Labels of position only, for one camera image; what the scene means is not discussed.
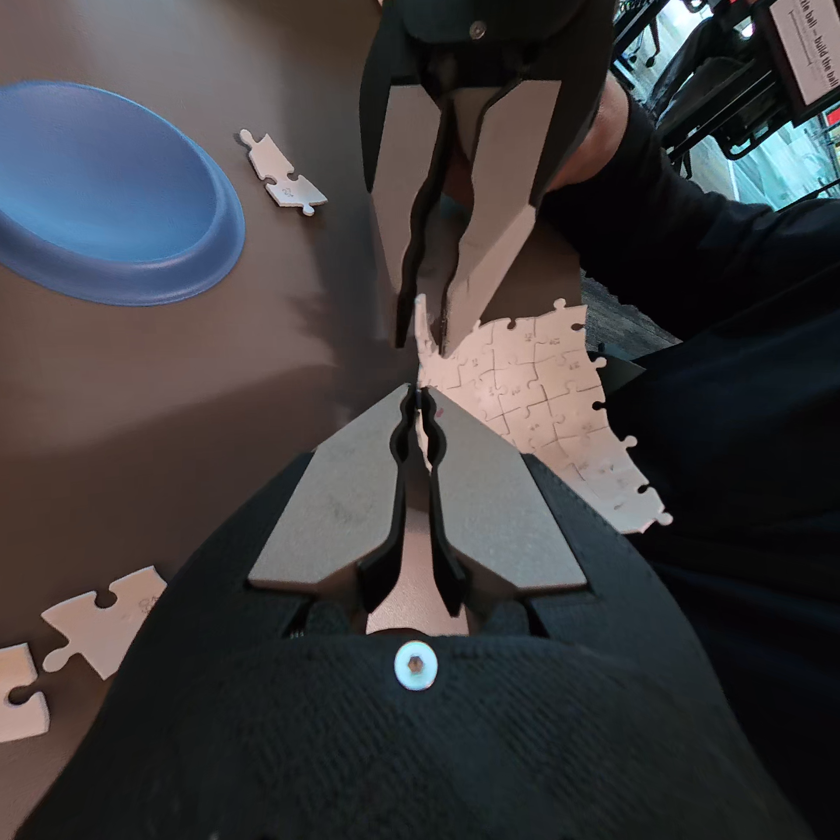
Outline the blue round plastic dish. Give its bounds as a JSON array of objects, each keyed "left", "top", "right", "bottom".
[{"left": 0, "top": 80, "right": 247, "bottom": 307}]

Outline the person's right hand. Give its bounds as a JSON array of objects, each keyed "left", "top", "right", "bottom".
[{"left": 545, "top": 74, "right": 634, "bottom": 196}]

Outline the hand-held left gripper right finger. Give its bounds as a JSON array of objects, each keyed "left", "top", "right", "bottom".
[{"left": 419, "top": 386, "right": 590, "bottom": 616}]

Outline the white sign in black frame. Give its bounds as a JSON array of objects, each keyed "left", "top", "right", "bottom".
[{"left": 755, "top": 0, "right": 840, "bottom": 126}]

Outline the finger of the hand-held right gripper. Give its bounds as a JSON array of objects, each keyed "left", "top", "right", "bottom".
[
  {"left": 371, "top": 84, "right": 457, "bottom": 350},
  {"left": 441, "top": 80, "right": 563, "bottom": 357}
]

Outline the partly built white puzzle ball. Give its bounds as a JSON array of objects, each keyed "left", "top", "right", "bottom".
[{"left": 413, "top": 293, "right": 675, "bottom": 536}]

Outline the white puzzle piece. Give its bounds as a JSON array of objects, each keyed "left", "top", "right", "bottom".
[
  {"left": 0, "top": 642, "right": 52, "bottom": 744},
  {"left": 40, "top": 565, "right": 169, "bottom": 682},
  {"left": 238, "top": 129, "right": 328, "bottom": 217}
]

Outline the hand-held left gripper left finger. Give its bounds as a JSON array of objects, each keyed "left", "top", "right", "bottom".
[{"left": 247, "top": 384, "right": 417, "bottom": 613}]

